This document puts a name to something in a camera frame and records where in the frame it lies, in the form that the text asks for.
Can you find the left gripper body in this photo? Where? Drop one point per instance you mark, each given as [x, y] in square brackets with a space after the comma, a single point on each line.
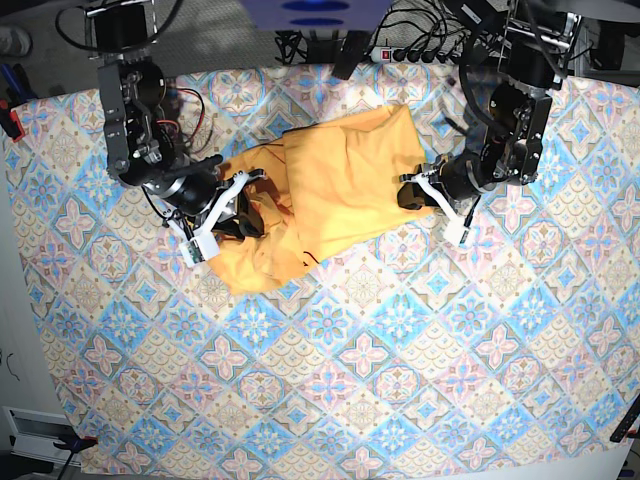
[450, 181]

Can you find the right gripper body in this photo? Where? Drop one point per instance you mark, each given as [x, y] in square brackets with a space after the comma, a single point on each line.
[198, 242]

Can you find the orange T-shirt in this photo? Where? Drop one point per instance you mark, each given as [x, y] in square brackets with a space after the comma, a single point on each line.
[328, 187]

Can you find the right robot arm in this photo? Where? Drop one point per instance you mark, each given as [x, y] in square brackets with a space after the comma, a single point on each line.
[149, 152]

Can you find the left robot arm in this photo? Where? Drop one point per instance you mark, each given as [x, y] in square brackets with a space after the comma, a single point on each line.
[534, 43]

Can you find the white power strip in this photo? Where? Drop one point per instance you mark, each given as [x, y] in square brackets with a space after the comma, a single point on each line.
[414, 56]

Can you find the patterned blue tablecloth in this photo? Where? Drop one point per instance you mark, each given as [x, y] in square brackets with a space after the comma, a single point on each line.
[403, 357]

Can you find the black table clamp top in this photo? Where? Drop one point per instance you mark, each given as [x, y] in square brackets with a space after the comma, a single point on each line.
[353, 49]

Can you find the white blue logo panel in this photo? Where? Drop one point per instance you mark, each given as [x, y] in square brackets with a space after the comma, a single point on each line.
[281, 15]

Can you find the orange-tipped clamp bottom left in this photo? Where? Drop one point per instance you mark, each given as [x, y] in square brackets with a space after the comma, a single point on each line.
[74, 443]

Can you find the white vent box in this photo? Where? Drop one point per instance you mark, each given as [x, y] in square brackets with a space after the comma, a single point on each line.
[33, 434]

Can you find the black clamp bottom right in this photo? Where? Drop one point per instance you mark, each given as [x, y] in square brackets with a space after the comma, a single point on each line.
[625, 430]

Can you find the red-handled clamp left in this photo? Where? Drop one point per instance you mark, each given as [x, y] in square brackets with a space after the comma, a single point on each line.
[10, 122]

